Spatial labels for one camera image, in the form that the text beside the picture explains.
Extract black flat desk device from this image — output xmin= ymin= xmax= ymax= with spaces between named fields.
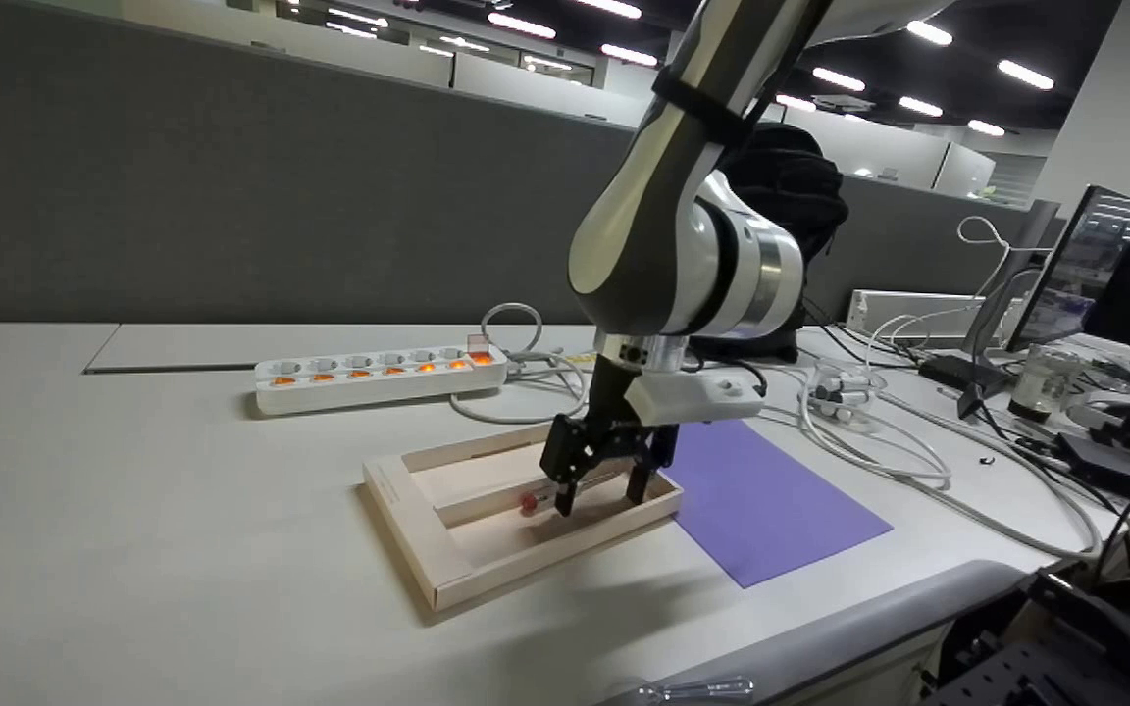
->
xmin=1053 ymin=396 xmax=1130 ymax=506

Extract white curved wire stand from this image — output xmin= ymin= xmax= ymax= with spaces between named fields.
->
xmin=955 ymin=211 xmax=1053 ymax=360

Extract grey coiled cable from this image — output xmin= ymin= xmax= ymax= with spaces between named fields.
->
xmin=793 ymin=383 xmax=957 ymax=497

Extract small clear plastic device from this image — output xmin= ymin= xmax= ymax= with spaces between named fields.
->
xmin=801 ymin=365 xmax=887 ymax=424

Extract white power strip orange switches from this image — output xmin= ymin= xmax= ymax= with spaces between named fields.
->
xmin=250 ymin=343 xmax=513 ymax=420

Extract purple paper sheet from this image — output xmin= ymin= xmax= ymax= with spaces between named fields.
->
xmin=661 ymin=420 xmax=895 ymax=587

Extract light wooden divided tray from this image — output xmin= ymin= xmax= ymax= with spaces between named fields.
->
xmin=358 ymin=424 xmax=685 ymax=618

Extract black computer monitor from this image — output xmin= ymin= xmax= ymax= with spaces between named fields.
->
xmin=1007 ymin=186 xmax=1130 ymax=356

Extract black monitor stand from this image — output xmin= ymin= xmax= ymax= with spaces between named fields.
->
xmin=914 ymin=350 xmax=1029 ymax=424

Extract long white cable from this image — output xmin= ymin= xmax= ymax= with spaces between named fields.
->
xmin=874 ymin=390 xmax=1107 ymax=565

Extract black equipment rack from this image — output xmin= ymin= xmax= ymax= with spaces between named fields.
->
xmin=923 ymin=571 xmax=1130 ymax=706

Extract grey office partition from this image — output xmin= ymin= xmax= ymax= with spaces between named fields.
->
xmin=0 ymin=0 xmax=1053 ymax=330

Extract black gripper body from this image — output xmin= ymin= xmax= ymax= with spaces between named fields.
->
xmin=552 ymin=350 xmax=674 ymax=464

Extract white rectangular box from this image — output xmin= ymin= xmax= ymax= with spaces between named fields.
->
xmin=845 ymin=286 xmax=990 ymax=350

